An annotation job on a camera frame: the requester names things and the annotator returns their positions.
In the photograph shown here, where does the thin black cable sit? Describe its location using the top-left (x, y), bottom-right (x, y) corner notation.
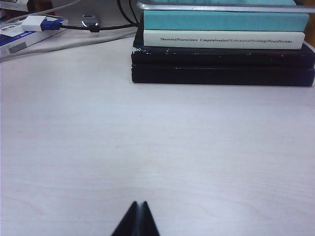
top-left (116, 0), bottom-right (137, 26)
top-left (128, 0), bottom-right (140, 24)

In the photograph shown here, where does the white monitor cable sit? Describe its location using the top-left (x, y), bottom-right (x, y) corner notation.
top-left (0, 0), bottom-right (82, 26)

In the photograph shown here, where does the white neuroscience book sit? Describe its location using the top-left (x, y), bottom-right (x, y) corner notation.
top-left (142, 29), bottom-right (306, 51)

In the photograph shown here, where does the small silver metal clip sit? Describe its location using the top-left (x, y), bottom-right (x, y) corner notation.
top-left (81, 14), bottom-right (100, 28)

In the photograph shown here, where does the blue white carton box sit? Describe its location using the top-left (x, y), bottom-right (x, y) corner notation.
top-left (0, 14), bottom-right (68, 61)

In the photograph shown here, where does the teal book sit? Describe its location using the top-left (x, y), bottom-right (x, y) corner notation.
top-left (143, 9), bottom-right (310, 32)

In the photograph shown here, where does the black cable with ferrite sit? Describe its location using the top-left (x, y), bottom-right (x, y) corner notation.
top-left (60, 23), bottom-right (139, 34)

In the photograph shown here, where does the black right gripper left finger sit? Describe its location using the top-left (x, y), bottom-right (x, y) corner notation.
top-left (110, 201), bottom-right (141, 236)

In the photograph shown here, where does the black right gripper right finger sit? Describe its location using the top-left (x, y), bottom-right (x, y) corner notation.
top-left (140, 201), bottom-right (161, 236)

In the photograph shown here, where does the white adapter with blue plug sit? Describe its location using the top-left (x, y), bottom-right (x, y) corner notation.
top-left (21, 15), bottom-right (68, 33)

